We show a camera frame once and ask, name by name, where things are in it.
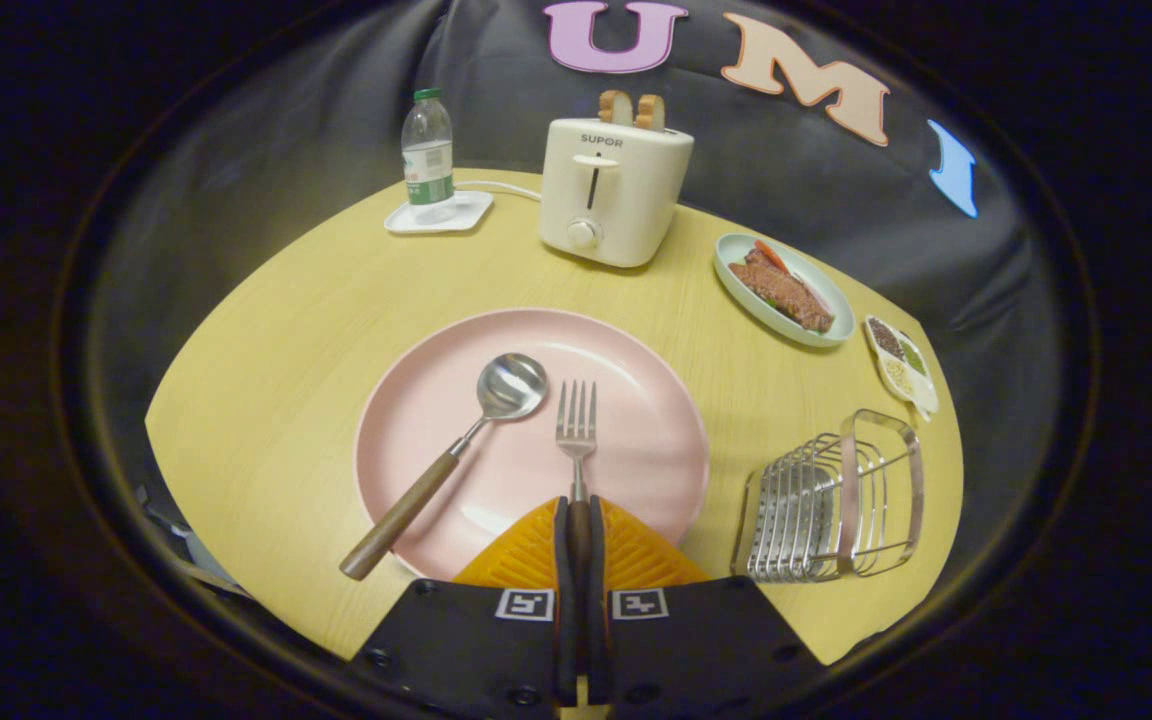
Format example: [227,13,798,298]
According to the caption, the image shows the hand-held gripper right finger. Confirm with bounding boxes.
[584,497,825,719]

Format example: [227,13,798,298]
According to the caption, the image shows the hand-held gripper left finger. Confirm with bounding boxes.
[351,497,578,719]

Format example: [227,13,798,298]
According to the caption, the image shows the wooden handle metal fork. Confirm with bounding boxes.
[555,379,599,671]

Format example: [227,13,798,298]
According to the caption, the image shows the wooden handle metal spoon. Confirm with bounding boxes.
[339,352,549,582]

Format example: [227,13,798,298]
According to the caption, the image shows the pink plate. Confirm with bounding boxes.
[354,308,711,583]

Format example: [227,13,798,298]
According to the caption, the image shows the light green plate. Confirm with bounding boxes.
[714,233,855,348]

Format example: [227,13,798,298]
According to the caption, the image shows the steak meal with vegetables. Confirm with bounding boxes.
[729,240,835,334]

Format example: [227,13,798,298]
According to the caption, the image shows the white divided condiment dish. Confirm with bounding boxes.
[863,315,940,421]

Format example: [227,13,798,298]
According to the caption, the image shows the white toaster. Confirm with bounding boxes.
[539,117,695,269]

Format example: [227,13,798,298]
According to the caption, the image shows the white square coaster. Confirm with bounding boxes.
[384,190,494,235]

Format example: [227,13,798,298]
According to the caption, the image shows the clear plastic water bottle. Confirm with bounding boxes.
[401,88,457,224]

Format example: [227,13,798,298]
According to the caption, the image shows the metal wire cutlery rack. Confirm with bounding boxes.
[731,408,926,584]

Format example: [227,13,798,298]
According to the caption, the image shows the white toaster cable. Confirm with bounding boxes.
[454,180,543,203]

